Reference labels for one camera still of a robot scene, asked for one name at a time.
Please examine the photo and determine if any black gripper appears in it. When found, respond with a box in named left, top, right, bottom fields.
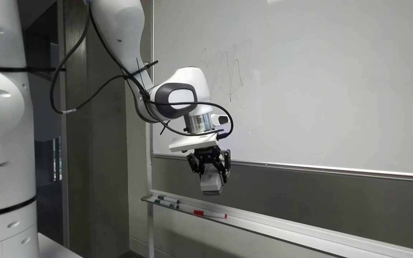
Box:
left=186, top=145, right=232, bottom=185

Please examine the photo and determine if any white whiteboard pen tray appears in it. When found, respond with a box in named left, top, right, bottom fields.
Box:
left=140, top=188, right=413, bottom=258

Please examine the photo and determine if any large whiteboard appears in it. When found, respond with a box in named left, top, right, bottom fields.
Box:
left=150, top=0, right=413, bottom=187

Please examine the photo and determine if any red capped marker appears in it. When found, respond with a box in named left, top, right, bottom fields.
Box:
left=192, top=208, right=229, bottom=221

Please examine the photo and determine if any green capped marker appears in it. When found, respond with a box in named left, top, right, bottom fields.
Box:
left=156, top=194, right=182, bottom=204
left=151, top=198, right=182, bottom=211

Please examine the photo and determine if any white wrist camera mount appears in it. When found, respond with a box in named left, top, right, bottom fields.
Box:
left=167, top=132, right=219, bottom=155

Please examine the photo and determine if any white whiteboard stand frame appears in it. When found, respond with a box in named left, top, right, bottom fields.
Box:
left=141, top=0, right=157, bottom=258

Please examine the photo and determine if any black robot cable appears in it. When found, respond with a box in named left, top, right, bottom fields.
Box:
left=47, top=0, right=235, bottom=142

